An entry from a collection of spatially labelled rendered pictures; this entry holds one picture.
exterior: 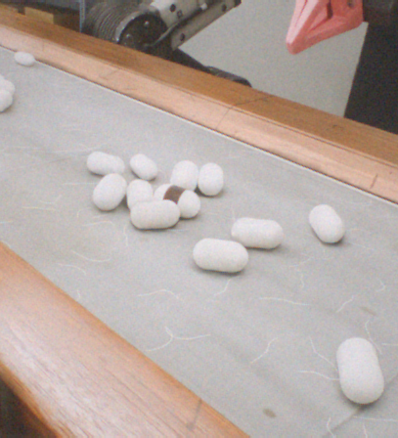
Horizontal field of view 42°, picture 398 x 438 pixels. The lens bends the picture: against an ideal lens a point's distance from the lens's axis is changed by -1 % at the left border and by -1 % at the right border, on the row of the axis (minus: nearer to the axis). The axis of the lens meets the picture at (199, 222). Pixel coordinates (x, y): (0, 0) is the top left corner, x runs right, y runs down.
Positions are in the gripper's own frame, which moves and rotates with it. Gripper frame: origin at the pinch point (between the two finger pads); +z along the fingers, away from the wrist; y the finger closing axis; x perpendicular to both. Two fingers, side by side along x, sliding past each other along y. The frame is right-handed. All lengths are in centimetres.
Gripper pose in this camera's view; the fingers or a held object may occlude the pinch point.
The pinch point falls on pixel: (294, 41)
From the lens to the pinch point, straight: 46.8
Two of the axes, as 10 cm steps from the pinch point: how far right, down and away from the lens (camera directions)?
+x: 3.6, 4.7, 8.1
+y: 7.4, 3.9, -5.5
